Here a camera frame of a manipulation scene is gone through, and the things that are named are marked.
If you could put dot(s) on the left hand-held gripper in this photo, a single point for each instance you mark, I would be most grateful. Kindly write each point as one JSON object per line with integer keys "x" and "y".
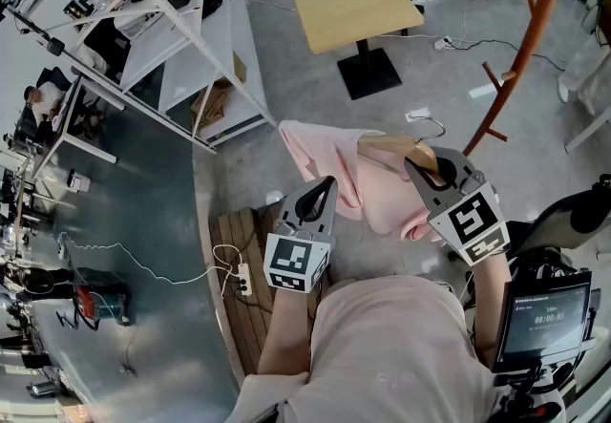
{"x": 296, "y": 261}

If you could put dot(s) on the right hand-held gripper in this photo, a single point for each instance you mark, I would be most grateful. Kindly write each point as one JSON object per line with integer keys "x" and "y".
{"x": 470, "y": 225}

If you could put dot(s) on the wooden clothes hanger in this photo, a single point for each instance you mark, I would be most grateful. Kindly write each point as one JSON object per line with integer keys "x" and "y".
{"x": 406, "y": 146}

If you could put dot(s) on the pink shirt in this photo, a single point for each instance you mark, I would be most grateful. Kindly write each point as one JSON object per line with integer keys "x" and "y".
{"x": 382, "y": 192}

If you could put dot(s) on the person's right forearm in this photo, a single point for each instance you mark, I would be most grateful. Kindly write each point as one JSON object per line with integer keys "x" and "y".
{"x": 489, "y": 306}

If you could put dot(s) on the person's left forearm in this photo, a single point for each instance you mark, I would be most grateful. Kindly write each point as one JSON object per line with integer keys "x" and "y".
{"x": 286, "y": 330}

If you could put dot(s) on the white power strip with plugs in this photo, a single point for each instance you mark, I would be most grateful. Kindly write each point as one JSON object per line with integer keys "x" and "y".
{"x": 244, "y": 279}

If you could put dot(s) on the wooden slat platform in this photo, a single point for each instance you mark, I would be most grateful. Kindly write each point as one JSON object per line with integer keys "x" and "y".
{"x": 248, "y": 306}

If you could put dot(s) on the black mesh office chair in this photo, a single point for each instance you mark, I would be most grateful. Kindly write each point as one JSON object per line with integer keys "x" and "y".
{"x": 568, "y": 216}

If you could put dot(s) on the flat cardboard boxes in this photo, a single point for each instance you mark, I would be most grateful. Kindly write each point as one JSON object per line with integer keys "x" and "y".
{"x": 212, "y": 106}

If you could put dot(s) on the person's pale shirt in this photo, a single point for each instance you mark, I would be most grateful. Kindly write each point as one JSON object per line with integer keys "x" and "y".
{"x": 391, "y": 344}

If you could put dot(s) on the brown cardboard box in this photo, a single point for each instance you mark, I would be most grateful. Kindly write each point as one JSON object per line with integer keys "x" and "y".
{"x": 239, "y": 68}

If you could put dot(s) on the brown wooden coat rack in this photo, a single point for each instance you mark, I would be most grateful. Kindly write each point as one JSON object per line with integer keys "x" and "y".
{"x": 530, "y": 44}

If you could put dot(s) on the black monitor screen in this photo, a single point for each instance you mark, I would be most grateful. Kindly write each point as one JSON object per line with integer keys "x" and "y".
{"x": 544, "y": 321}

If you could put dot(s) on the square yellow wooden table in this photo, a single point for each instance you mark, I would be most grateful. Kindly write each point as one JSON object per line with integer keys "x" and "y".
{"x": 355, "y": 8}

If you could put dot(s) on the white metal shelving unit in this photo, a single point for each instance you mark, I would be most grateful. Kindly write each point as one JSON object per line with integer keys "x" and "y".
{"x": 191, "y": 15}

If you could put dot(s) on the red and teal machine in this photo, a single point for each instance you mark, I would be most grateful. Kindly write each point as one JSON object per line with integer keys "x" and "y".
{"x": 98, "y": 299}

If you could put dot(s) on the small white box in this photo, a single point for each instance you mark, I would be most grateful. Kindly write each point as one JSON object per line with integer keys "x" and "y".
{"x": 77, "y": 180}

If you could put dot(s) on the white desk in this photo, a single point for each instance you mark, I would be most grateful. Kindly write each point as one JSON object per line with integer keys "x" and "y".
{"x": 71, "y": 125}

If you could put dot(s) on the black monitor mount rig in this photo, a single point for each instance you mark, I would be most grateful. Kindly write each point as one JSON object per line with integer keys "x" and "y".
{"x": 530, "y": 392}

